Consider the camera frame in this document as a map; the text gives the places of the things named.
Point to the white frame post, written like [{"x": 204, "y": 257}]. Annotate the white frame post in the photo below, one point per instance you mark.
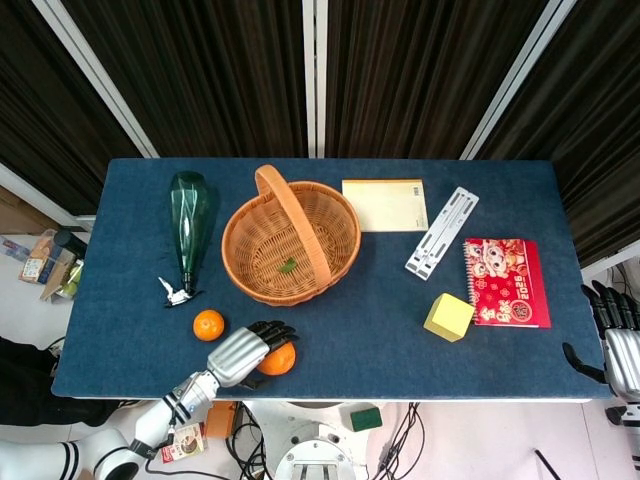
[
  {"x": 315, "y": 75},
  {"x": 520, "y": 75},
  {"x": 95, "y": 75}
]

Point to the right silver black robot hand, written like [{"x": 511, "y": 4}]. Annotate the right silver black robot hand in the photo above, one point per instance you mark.
[{"x": 620, "y": 350}]

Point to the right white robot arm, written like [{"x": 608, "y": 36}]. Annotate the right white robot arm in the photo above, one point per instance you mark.
[{"x": 625, "y": 415}]

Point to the green block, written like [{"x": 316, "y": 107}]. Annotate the green block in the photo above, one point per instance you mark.
[{"x": 366, "y": 419}]

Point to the small orange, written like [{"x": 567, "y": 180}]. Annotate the small orange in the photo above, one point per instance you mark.
[{"x": 209, "y": 325}]

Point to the red printed packet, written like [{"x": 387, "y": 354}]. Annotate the red printed packet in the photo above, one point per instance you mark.
[{"x": 182, "y": 445}]

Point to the green glass spray bottle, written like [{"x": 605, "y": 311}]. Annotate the green glass spray bottle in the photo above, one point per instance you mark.
[{"x": 189, "y": 210}]

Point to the large orange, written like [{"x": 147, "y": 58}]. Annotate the large orange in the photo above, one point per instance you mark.
[{"x": 280, "y": 362}]

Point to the colourful snack box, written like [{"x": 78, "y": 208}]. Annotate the colourful snack box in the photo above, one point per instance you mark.
[{"x": 37, "y": 262}]

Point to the green snack pack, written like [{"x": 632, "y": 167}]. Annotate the green snack pack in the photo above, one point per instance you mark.
[{"x": 70, "y": 282}]

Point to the small green leaf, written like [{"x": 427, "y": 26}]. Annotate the small green leaf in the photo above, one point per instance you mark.
[{"x": 288, "y": 266}]

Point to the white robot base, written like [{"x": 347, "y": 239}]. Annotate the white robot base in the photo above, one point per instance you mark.
[{"x": 310, "y": 445}]

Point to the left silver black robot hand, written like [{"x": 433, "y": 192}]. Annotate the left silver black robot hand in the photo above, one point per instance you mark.
[{"x": 235, "y": 352}]

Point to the dark pleated curtain panel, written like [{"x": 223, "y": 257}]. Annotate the dark pleated curtain panel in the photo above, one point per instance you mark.
[
  {"x": 425, "y": 75},
  {"x": 600, "y": 125},
  {"x": 35, "y": 115},
  {"x": 200, "y": 75}
]

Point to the orange box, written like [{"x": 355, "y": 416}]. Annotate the orange box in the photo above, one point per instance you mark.
[{"x": 219, "y": 420}]

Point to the white folding laptop stand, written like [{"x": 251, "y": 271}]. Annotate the white folding laptop stand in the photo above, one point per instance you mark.
[{"x": 442, "y": 235}]

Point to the yellow foam cube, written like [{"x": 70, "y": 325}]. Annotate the yellow foam cube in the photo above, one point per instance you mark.
[{"x": 449, "y": 317}]

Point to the black cloth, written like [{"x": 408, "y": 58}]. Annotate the black cloth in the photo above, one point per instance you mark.
[{"x": 30, "y": 380}]

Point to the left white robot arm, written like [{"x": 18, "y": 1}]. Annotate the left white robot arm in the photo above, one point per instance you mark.
[{"x": 150, "y": 422}]

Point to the blue felt table cover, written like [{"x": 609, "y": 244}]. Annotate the blue felt table cover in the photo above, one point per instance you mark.
[{"x": 375, "y": 360}]

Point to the pale yellow notepad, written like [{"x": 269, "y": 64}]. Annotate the pale yellow notepad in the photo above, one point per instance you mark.
[{"x": 387, "y": 205}]

